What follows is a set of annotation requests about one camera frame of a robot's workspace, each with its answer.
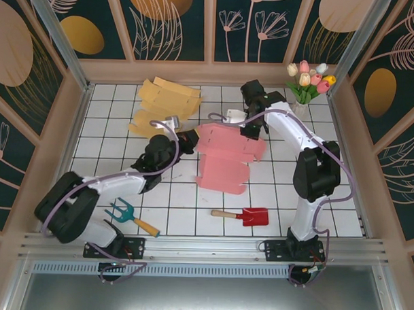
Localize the aluminium frame post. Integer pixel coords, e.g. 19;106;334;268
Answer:
326;0;394;99
18;0;98;92

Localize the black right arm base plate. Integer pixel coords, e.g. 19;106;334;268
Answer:
263;237;326;266

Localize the red shovel with wooden handle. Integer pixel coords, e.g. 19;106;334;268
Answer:
210;205;271;228

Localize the artificial tulip bouquet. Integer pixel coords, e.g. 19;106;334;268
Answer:
283;59;338;107

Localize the white ribbed vase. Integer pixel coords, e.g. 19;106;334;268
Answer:
288;99;309;119

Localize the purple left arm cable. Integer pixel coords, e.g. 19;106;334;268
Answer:
41;115;182;287

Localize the yellow paper box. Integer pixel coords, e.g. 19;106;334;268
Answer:
127;75;205;141

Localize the pink paper box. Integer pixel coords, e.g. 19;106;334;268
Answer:
192;123;267;198

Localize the aluminium mounting rail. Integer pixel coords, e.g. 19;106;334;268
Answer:
18;225;392;274

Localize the slotted grey cable duct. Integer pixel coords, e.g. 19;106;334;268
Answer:
31;257;292;283

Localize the teal garden fork wooden handle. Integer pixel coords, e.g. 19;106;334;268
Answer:
103;197;162;238

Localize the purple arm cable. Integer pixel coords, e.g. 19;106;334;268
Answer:
41;115;182;287
202;107;361;290

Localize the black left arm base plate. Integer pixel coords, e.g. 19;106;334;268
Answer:
82;235;146;261

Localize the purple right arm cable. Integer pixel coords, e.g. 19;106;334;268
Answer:
202;107;361;290

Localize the aluminium side rail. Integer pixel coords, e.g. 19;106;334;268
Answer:
322;92;379;241
37;82;94;234

